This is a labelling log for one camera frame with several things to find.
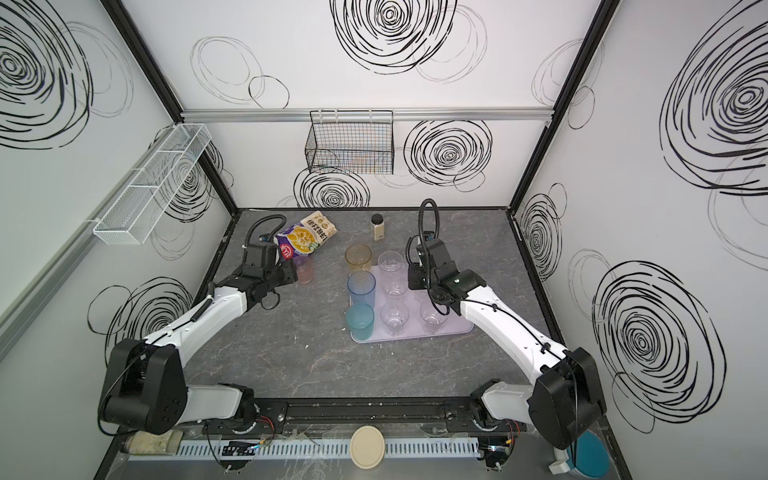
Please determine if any yellow drinking glass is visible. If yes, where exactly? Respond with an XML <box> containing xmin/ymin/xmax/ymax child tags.
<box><xmin>344</xmin><ymin>244</ymin><xmax>373</xmax><ymax>274</ymax></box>

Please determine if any blue drinking glass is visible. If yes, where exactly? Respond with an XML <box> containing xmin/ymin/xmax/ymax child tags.
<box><xmin>347</xmin><ymin>270</ymin><xmax>376</xmax><ymax>307</ymax></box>

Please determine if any clear glass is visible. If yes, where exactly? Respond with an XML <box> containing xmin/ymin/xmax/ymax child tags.
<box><xmin>382</xmin><ymin>272</ymin><xmax>409</xmax><ymax>299</ymax></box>
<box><xmin>380</xmin><ymin>301</ymin><xmax>410</xmax><ymax>336</ymax></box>
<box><xmin>378</xmin><ymin>250</ymin><xmax>405</xmax><ymax>273</ymax></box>

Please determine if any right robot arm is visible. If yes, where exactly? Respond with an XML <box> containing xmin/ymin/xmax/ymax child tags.
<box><xmin>416</xmin><ymin>238</ymin><xmax>607</xmax><ymax>450</ymax></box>

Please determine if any spice bottle black cap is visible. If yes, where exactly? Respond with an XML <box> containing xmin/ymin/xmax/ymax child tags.
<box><xmin>371</xmin><ymin>213</ymin><xmax>386</xmax><ymax>242</ymax></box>

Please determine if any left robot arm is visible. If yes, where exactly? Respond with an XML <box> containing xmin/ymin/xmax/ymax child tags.
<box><xmin>97</xmin><ymin>241</ymin><xmax>296</xmax><ymax>435</ymax></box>

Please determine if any teal drinking glass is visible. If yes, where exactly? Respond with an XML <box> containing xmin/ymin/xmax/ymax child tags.
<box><xmin>345</xmin><ymin>303</ymin><xmax>375</xmax><ymax>342</ymax></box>

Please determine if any pink drinking glass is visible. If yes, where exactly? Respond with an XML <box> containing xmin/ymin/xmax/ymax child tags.
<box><xmin>293</xmin><ymin>256</ymin><xmax>314</xmax><ymax>285</ymax></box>

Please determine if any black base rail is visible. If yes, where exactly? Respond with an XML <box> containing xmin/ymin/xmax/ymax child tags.
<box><xmin>119</xmin><ymin>395</ymin><xmax>607</xmax><ymax>434</ymax></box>

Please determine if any black wire basket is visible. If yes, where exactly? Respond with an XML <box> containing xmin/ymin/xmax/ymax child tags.
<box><xmin>304</xmin><ymin>109</ymin><xmax>395</xmax><ymax>175</ymax></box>

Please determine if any lilac plastic tray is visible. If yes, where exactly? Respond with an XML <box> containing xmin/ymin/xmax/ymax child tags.
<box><xmin>357</xmin><ymin>266</ymin><xmax>474</xmax><ymax>344</ymax></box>

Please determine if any white slotted cable duct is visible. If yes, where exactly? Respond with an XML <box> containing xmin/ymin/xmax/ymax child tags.
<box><xmin>128</xmin><ymin>437</ymin><xmax>481</xmax><ymax>462</ymax></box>

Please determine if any white mesh wall shelf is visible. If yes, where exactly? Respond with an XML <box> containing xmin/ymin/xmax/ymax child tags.
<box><xmin>93</xmin><ymin>123</ymin><xmax>211</xmax><ymax>245</ymax></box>

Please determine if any beige round lid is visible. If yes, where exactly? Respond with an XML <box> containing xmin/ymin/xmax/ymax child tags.
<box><xmin>349</xmin><ymin>425</ymin><xmax>386</xmax><ymax>470</ymax></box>

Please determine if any colourful snack bag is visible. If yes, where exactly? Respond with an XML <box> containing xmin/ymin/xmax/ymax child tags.
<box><xmin>276</xmin><ymin>211</ymin><xmax>338</xmax><ymax>260</ymax></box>

